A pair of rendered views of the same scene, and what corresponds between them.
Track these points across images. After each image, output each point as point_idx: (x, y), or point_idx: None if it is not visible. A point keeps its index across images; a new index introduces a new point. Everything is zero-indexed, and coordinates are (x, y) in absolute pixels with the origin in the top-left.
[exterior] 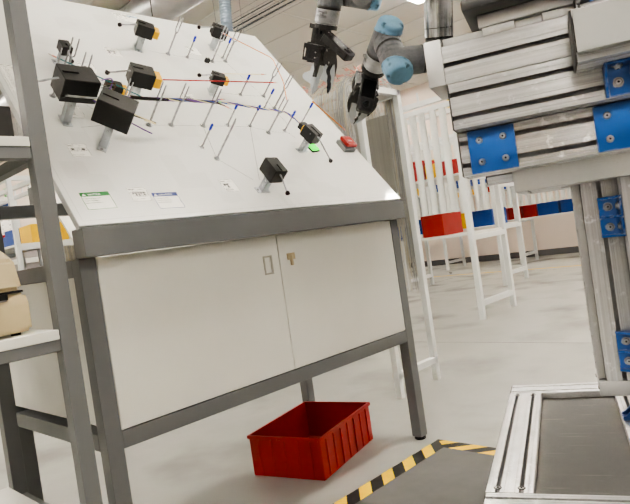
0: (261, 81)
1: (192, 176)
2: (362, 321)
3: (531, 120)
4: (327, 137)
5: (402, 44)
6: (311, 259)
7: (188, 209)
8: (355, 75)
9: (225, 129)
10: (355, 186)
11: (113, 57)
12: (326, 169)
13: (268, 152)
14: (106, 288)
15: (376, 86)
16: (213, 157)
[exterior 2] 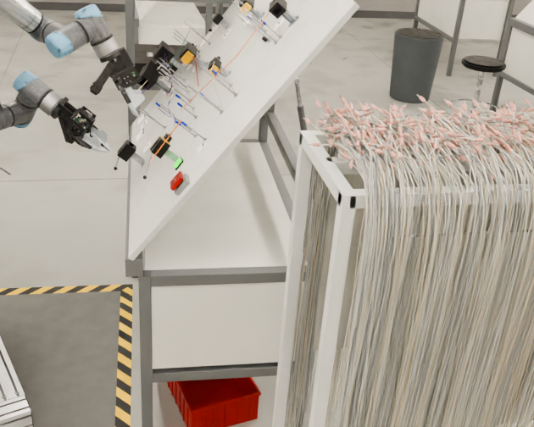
0: (258, 77)
1: (152, 130)
2: None
3: None
4: (194, 166)
5: (15, 99)
6: None
7: (135, 144)
8: (85, 109)
9: (190, 111)
10: (142, 213)
11: (242, 24)
12: (158, 185)
13: (172, 144)
14: None
15: (60, 124)
16: (166, 125)
